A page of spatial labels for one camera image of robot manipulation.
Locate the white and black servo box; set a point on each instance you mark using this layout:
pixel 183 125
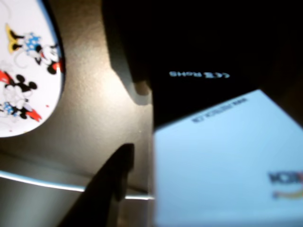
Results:
pixel 213 153

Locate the round cartoon-print coaster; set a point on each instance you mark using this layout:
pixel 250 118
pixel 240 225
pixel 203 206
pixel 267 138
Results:
pixel 28 71

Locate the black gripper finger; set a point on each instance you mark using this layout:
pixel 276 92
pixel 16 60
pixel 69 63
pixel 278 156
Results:
pixel 106 184

